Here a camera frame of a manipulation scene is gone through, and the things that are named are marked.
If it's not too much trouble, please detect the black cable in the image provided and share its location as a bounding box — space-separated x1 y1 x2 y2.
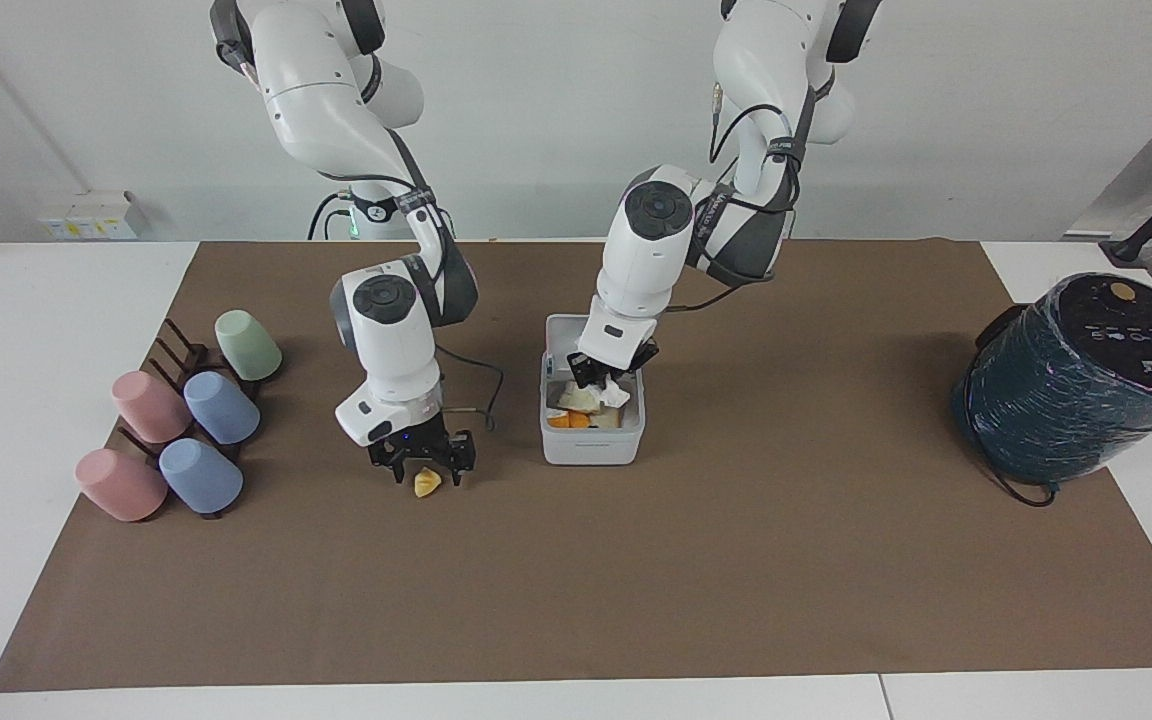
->
434 344 505 433
709 84 799 167
307 188 359 242
974 440 1059 509
664 284 749 315

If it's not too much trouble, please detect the blue cup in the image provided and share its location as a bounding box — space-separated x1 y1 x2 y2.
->
183 370 262 446
157 438 245 516

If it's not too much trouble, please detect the pink cup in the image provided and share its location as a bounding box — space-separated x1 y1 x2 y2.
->
111 371 194 445
75 448 170 523

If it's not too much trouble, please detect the white trash bin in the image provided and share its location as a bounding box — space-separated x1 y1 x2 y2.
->
539 314 647 467

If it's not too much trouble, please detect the dark brown cup rack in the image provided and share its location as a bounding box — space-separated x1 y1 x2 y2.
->
118 318 283 520

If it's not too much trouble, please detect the white wall socket box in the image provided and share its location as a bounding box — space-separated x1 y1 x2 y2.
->
36 191 153 242

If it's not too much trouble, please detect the dark film-wrapped round appliance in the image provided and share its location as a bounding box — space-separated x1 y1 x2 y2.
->
951 271 1152 487

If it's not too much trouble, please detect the green cup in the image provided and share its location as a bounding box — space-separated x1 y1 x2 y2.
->
214 310 284 383

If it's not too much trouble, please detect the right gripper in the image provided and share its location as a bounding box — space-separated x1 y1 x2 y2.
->
368 420 478 489

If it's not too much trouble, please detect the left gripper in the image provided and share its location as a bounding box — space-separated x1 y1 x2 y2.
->
567 340 660 393

